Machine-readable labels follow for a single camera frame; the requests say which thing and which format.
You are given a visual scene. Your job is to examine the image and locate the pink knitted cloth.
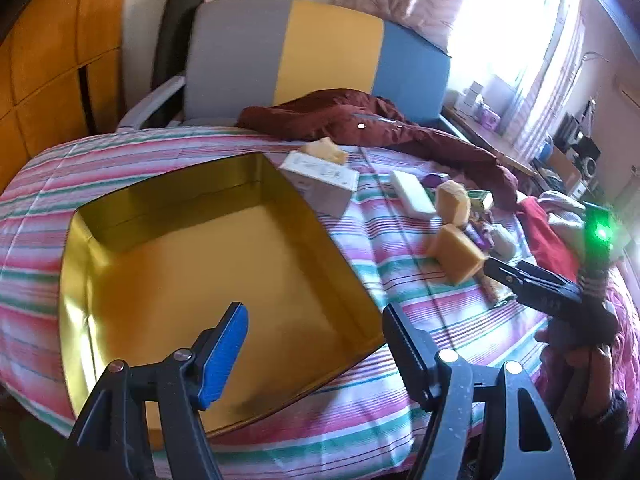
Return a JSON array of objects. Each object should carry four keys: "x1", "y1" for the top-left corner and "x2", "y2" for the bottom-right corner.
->
[{"x1": 537, "y1": 190, "x2": 590, "y2": 251}]

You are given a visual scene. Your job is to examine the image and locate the red cloth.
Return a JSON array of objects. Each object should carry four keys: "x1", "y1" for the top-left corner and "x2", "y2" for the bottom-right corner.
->
[{"x1": 517, "y1": 195, "x2": 581, "y2": 286}]

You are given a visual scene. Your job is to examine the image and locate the purple tissue box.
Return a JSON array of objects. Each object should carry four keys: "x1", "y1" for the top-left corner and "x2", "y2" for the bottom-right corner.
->
[{"x1": 475, "y1": 105, "x2": 502, "y2": 131}]

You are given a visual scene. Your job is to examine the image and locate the white cardboard carton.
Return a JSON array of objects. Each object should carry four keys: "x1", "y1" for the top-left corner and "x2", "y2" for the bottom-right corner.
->
[{"x1": 279, "y1": 151, "x2": 360, "y2": 218}]

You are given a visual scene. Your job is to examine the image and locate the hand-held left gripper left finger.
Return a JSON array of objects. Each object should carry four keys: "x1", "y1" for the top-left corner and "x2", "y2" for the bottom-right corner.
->
[{"x1": 57, "y1": 301, "x2": 250, "y2": 480}]

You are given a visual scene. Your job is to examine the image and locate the wooden desk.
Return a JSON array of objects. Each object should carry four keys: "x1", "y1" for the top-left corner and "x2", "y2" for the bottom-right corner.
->
[{"x1": 442, "y1": 105, "x2": 538, "y2": 177}]

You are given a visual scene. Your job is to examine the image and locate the person's right hand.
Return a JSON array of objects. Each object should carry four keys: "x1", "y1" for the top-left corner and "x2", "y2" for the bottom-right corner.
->
[{"x1": 534, "y1": 322, "x2": 617, "y2": 403}]

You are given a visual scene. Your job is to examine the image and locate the wooden wardrobe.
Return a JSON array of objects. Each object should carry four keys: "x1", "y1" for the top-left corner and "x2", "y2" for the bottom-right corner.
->
[{"x1": 0, "y1": 0, "x2": 132, "y2": 196}]

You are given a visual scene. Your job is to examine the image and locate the red-brown jacket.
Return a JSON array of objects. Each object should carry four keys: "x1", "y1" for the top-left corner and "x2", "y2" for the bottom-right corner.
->
[{"x1": 237, "y1": 89, "x2": 519, "y2": 212}]

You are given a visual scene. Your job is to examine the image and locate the striped bed blanket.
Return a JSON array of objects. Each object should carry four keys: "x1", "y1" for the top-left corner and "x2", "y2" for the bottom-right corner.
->
[{"x1": 0, "y1": 126, "x2": 640, "y2": 480}]

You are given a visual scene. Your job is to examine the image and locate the rounded yellow sponge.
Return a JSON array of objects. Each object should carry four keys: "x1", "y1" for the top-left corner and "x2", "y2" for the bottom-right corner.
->
[{"x1": 435, "y1": 180, "x2": 472, "y2": 226}]

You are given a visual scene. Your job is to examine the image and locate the white sock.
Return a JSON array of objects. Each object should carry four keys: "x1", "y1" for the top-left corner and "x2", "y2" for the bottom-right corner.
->
[{"x1": 487, "y1": 222, "x2": 518, "y2": 261}]

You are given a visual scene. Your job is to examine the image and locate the grey yellow blue padded chair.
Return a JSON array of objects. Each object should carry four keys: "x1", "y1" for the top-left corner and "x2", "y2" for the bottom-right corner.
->
[{"x1": 117, "y1": 0, "x2": 453, "y2": 131}]

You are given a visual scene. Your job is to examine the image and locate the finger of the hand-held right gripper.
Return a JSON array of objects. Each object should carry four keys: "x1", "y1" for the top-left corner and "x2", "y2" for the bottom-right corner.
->
[{"x1": 481, "y1": 256, "x2": 553, "y2": 308}]

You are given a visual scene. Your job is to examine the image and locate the white rectangular bar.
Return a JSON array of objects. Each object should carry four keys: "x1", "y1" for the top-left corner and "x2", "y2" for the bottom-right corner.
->
[{"x1": 390, "y1": 170, "x2": 437, "y2": 218}]

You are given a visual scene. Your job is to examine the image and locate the items on side desk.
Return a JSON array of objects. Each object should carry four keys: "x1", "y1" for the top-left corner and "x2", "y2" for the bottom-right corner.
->
[{"x1": 457, "y1": 82, "x2": 486, "y2": 113}]

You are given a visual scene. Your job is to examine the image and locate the pink striped curtain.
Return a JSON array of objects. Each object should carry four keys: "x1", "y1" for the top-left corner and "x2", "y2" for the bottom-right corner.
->
[{"x1": 514, "y1": 0, "x2": 587, "y2": 157}]

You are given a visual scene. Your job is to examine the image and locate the yellow sponge block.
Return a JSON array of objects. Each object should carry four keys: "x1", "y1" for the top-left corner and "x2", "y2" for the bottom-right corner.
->
[
  {"x1": 300, "y1": 137, "x2": 349, "y2": 165},
  {"x1": 425, "y1": 223, "x2": 488, "y2": 286}
]

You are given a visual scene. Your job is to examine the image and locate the black radio speaker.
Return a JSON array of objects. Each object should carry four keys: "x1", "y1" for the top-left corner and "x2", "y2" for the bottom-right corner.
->
[{"x1": 567, "y1": 130, "x2": 602, "y2": 176}]

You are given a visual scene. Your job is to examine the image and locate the golden rectangular tin box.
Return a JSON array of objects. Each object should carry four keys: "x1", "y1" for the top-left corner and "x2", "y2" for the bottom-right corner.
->
[{"x1": 59, "y1": 152, "x2": 387, "y2": 442}]

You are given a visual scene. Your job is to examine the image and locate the person's right forearm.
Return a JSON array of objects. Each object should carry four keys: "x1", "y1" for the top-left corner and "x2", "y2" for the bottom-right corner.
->
[{"x1": 547, "y1": 390, "x2": 632, "y2": 480}]

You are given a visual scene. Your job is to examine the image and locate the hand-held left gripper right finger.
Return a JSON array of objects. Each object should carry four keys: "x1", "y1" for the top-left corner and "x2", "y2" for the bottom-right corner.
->
[{"x1": 381, "y1": 303, "x2": 576, "y2": 480}]

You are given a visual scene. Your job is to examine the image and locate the green and cream box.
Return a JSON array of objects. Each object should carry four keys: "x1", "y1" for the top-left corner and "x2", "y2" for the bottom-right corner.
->
[{"x1": 467, "y1": 190, "x2": 495, "y2": 212}]

